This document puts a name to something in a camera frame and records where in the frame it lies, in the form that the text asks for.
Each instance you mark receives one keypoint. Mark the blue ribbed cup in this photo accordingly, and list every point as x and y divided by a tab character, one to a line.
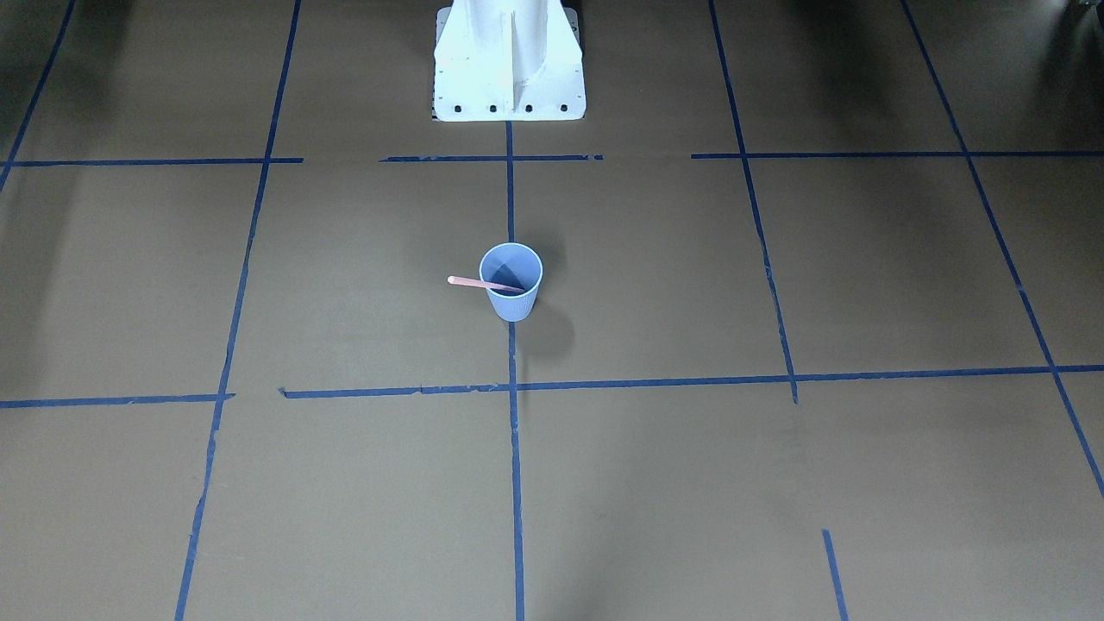
515	265

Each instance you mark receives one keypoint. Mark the pink chopstick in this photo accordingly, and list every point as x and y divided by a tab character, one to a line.
490	286

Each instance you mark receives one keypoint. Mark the brown paper table cover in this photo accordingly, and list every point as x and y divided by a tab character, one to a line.
690	474

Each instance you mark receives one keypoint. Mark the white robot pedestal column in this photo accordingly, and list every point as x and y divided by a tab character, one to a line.
509	61

